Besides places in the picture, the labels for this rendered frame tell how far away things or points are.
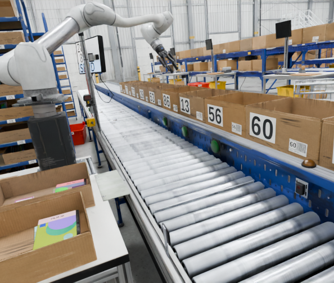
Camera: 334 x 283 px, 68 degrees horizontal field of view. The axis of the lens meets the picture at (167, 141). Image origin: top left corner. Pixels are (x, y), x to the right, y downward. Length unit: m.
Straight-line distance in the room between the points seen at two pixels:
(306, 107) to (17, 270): 1.29
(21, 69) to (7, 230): 0.71
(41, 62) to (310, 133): 1.18
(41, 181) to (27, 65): 0.54
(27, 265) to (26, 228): 0.29
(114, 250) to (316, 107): 1.06
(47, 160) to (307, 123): 1.18
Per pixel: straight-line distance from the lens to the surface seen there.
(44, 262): 0.81
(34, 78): 1.35
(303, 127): 1.02
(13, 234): 1.07
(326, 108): 1.32
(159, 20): 2.10
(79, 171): 1.32
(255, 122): 1.20
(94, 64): 2.40
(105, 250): 0.85
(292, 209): 1.01
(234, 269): 0.75
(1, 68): 1.52
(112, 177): 1.30
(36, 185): 1.35
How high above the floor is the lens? 1.28
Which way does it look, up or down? 18 degrees down
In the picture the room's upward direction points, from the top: 6 degrees counter-clockwise
